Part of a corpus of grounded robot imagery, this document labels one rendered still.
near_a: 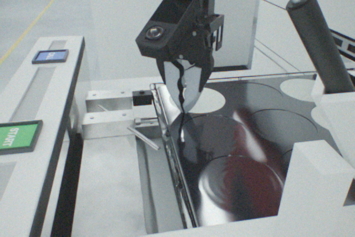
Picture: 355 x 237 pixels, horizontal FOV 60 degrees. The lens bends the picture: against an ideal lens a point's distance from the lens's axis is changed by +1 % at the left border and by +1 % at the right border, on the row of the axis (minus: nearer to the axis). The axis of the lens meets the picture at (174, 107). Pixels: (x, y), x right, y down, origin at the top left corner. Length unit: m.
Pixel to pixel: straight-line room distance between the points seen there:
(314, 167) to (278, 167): 0.23
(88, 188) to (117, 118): 0.13
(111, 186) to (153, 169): 0.13
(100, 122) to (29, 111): 0.10
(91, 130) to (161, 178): 0.13
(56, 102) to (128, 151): 0.12
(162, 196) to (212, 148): 0.11
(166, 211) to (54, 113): 0.20
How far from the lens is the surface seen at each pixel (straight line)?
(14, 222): 0.29
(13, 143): 0.38
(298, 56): 0.87
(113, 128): 0.49
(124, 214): 0.38
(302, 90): 0.64
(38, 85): 0.52
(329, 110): 0.17
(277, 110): 0.55
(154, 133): 0.58
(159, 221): 0.45
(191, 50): 0.45
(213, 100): 0.56
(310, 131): 0.51
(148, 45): 0.38
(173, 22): 0.39
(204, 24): 0.44
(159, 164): 0.53
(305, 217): 0.21
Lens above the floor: 1.16
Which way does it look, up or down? 30 degrees down
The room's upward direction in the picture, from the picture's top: straight up
